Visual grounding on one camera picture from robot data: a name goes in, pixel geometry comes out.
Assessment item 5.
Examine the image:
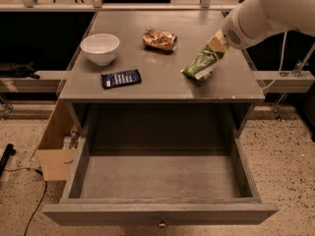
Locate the brown cardboard box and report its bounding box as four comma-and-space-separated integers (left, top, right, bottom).
35, 101, 76, 181

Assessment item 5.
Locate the metal bracket on rail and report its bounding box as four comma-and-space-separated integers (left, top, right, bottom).
270, 43, 315, 121

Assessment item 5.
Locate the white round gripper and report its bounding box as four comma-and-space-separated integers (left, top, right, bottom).
207, 0, 289, 53

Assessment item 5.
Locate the black object on ledge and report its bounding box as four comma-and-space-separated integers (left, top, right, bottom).
0, 62, 39, 80

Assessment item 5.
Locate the green jalapeno chip bag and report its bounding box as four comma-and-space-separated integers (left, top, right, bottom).
181, 44, 228, 81

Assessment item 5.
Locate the black floor cable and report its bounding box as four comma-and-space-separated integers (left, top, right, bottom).
3, 166, 48, 236

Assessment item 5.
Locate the white hanging cable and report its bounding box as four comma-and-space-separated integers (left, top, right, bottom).
260, 30, 289, 91

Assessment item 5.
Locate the metal drawer knob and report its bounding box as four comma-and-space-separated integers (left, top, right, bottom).
157, 219, 167, 229

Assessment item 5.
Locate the white ceramic bowl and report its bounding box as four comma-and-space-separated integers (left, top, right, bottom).
80, 33, 120, 66

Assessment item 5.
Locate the black bar on floor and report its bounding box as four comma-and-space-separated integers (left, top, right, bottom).
0, 144, 16, 177

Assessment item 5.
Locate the crushed golden soda can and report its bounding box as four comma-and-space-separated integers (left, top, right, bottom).
142, 28, 177, 52

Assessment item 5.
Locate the open grey top drawer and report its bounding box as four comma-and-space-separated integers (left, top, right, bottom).
42, 102, 280, 227

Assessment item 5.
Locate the grey cabinet counter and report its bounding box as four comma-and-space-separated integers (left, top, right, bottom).
58, 9, 266, 137

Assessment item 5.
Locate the bottle inside cardboard box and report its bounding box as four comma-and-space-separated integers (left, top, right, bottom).
62, 136, 74, 149

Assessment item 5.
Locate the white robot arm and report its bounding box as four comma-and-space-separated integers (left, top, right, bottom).
207, 0, 315, 53

